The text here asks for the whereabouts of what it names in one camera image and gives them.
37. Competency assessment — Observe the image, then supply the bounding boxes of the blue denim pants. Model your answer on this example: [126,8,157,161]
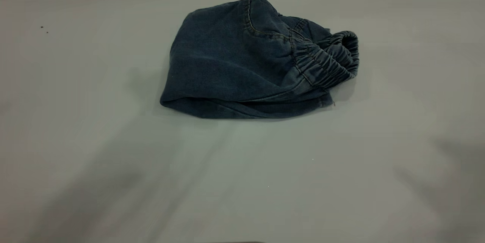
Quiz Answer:
[160,0,360,119]

